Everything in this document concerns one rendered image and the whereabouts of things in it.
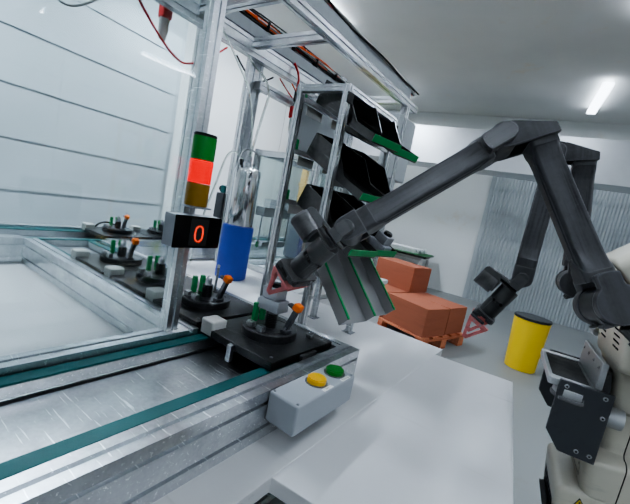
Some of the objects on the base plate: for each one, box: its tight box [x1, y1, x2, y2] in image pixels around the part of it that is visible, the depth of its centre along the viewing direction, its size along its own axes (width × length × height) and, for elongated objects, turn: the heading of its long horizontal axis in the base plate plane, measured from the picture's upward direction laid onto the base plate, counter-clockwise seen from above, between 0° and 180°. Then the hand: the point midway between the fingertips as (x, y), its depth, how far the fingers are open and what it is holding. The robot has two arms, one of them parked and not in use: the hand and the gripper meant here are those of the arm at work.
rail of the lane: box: [0, 343, 360, 504], centre depth 65 cm, size 6×89×11 cm, turn 90°
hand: (275, 290), depth 93 cm, fingers closed on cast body, 4 cm apart
